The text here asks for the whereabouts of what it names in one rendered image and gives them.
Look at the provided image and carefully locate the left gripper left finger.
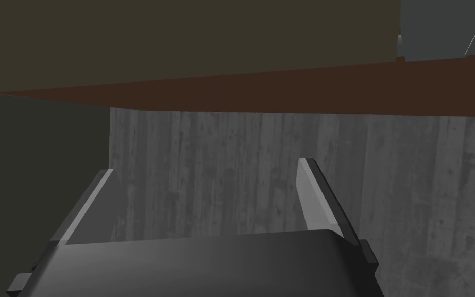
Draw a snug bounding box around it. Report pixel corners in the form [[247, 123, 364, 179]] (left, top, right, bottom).
[[50, 168, 115, 246]]

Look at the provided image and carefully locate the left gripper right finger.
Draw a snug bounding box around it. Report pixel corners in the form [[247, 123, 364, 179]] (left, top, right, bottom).
[[296, 158, 360, 248]]

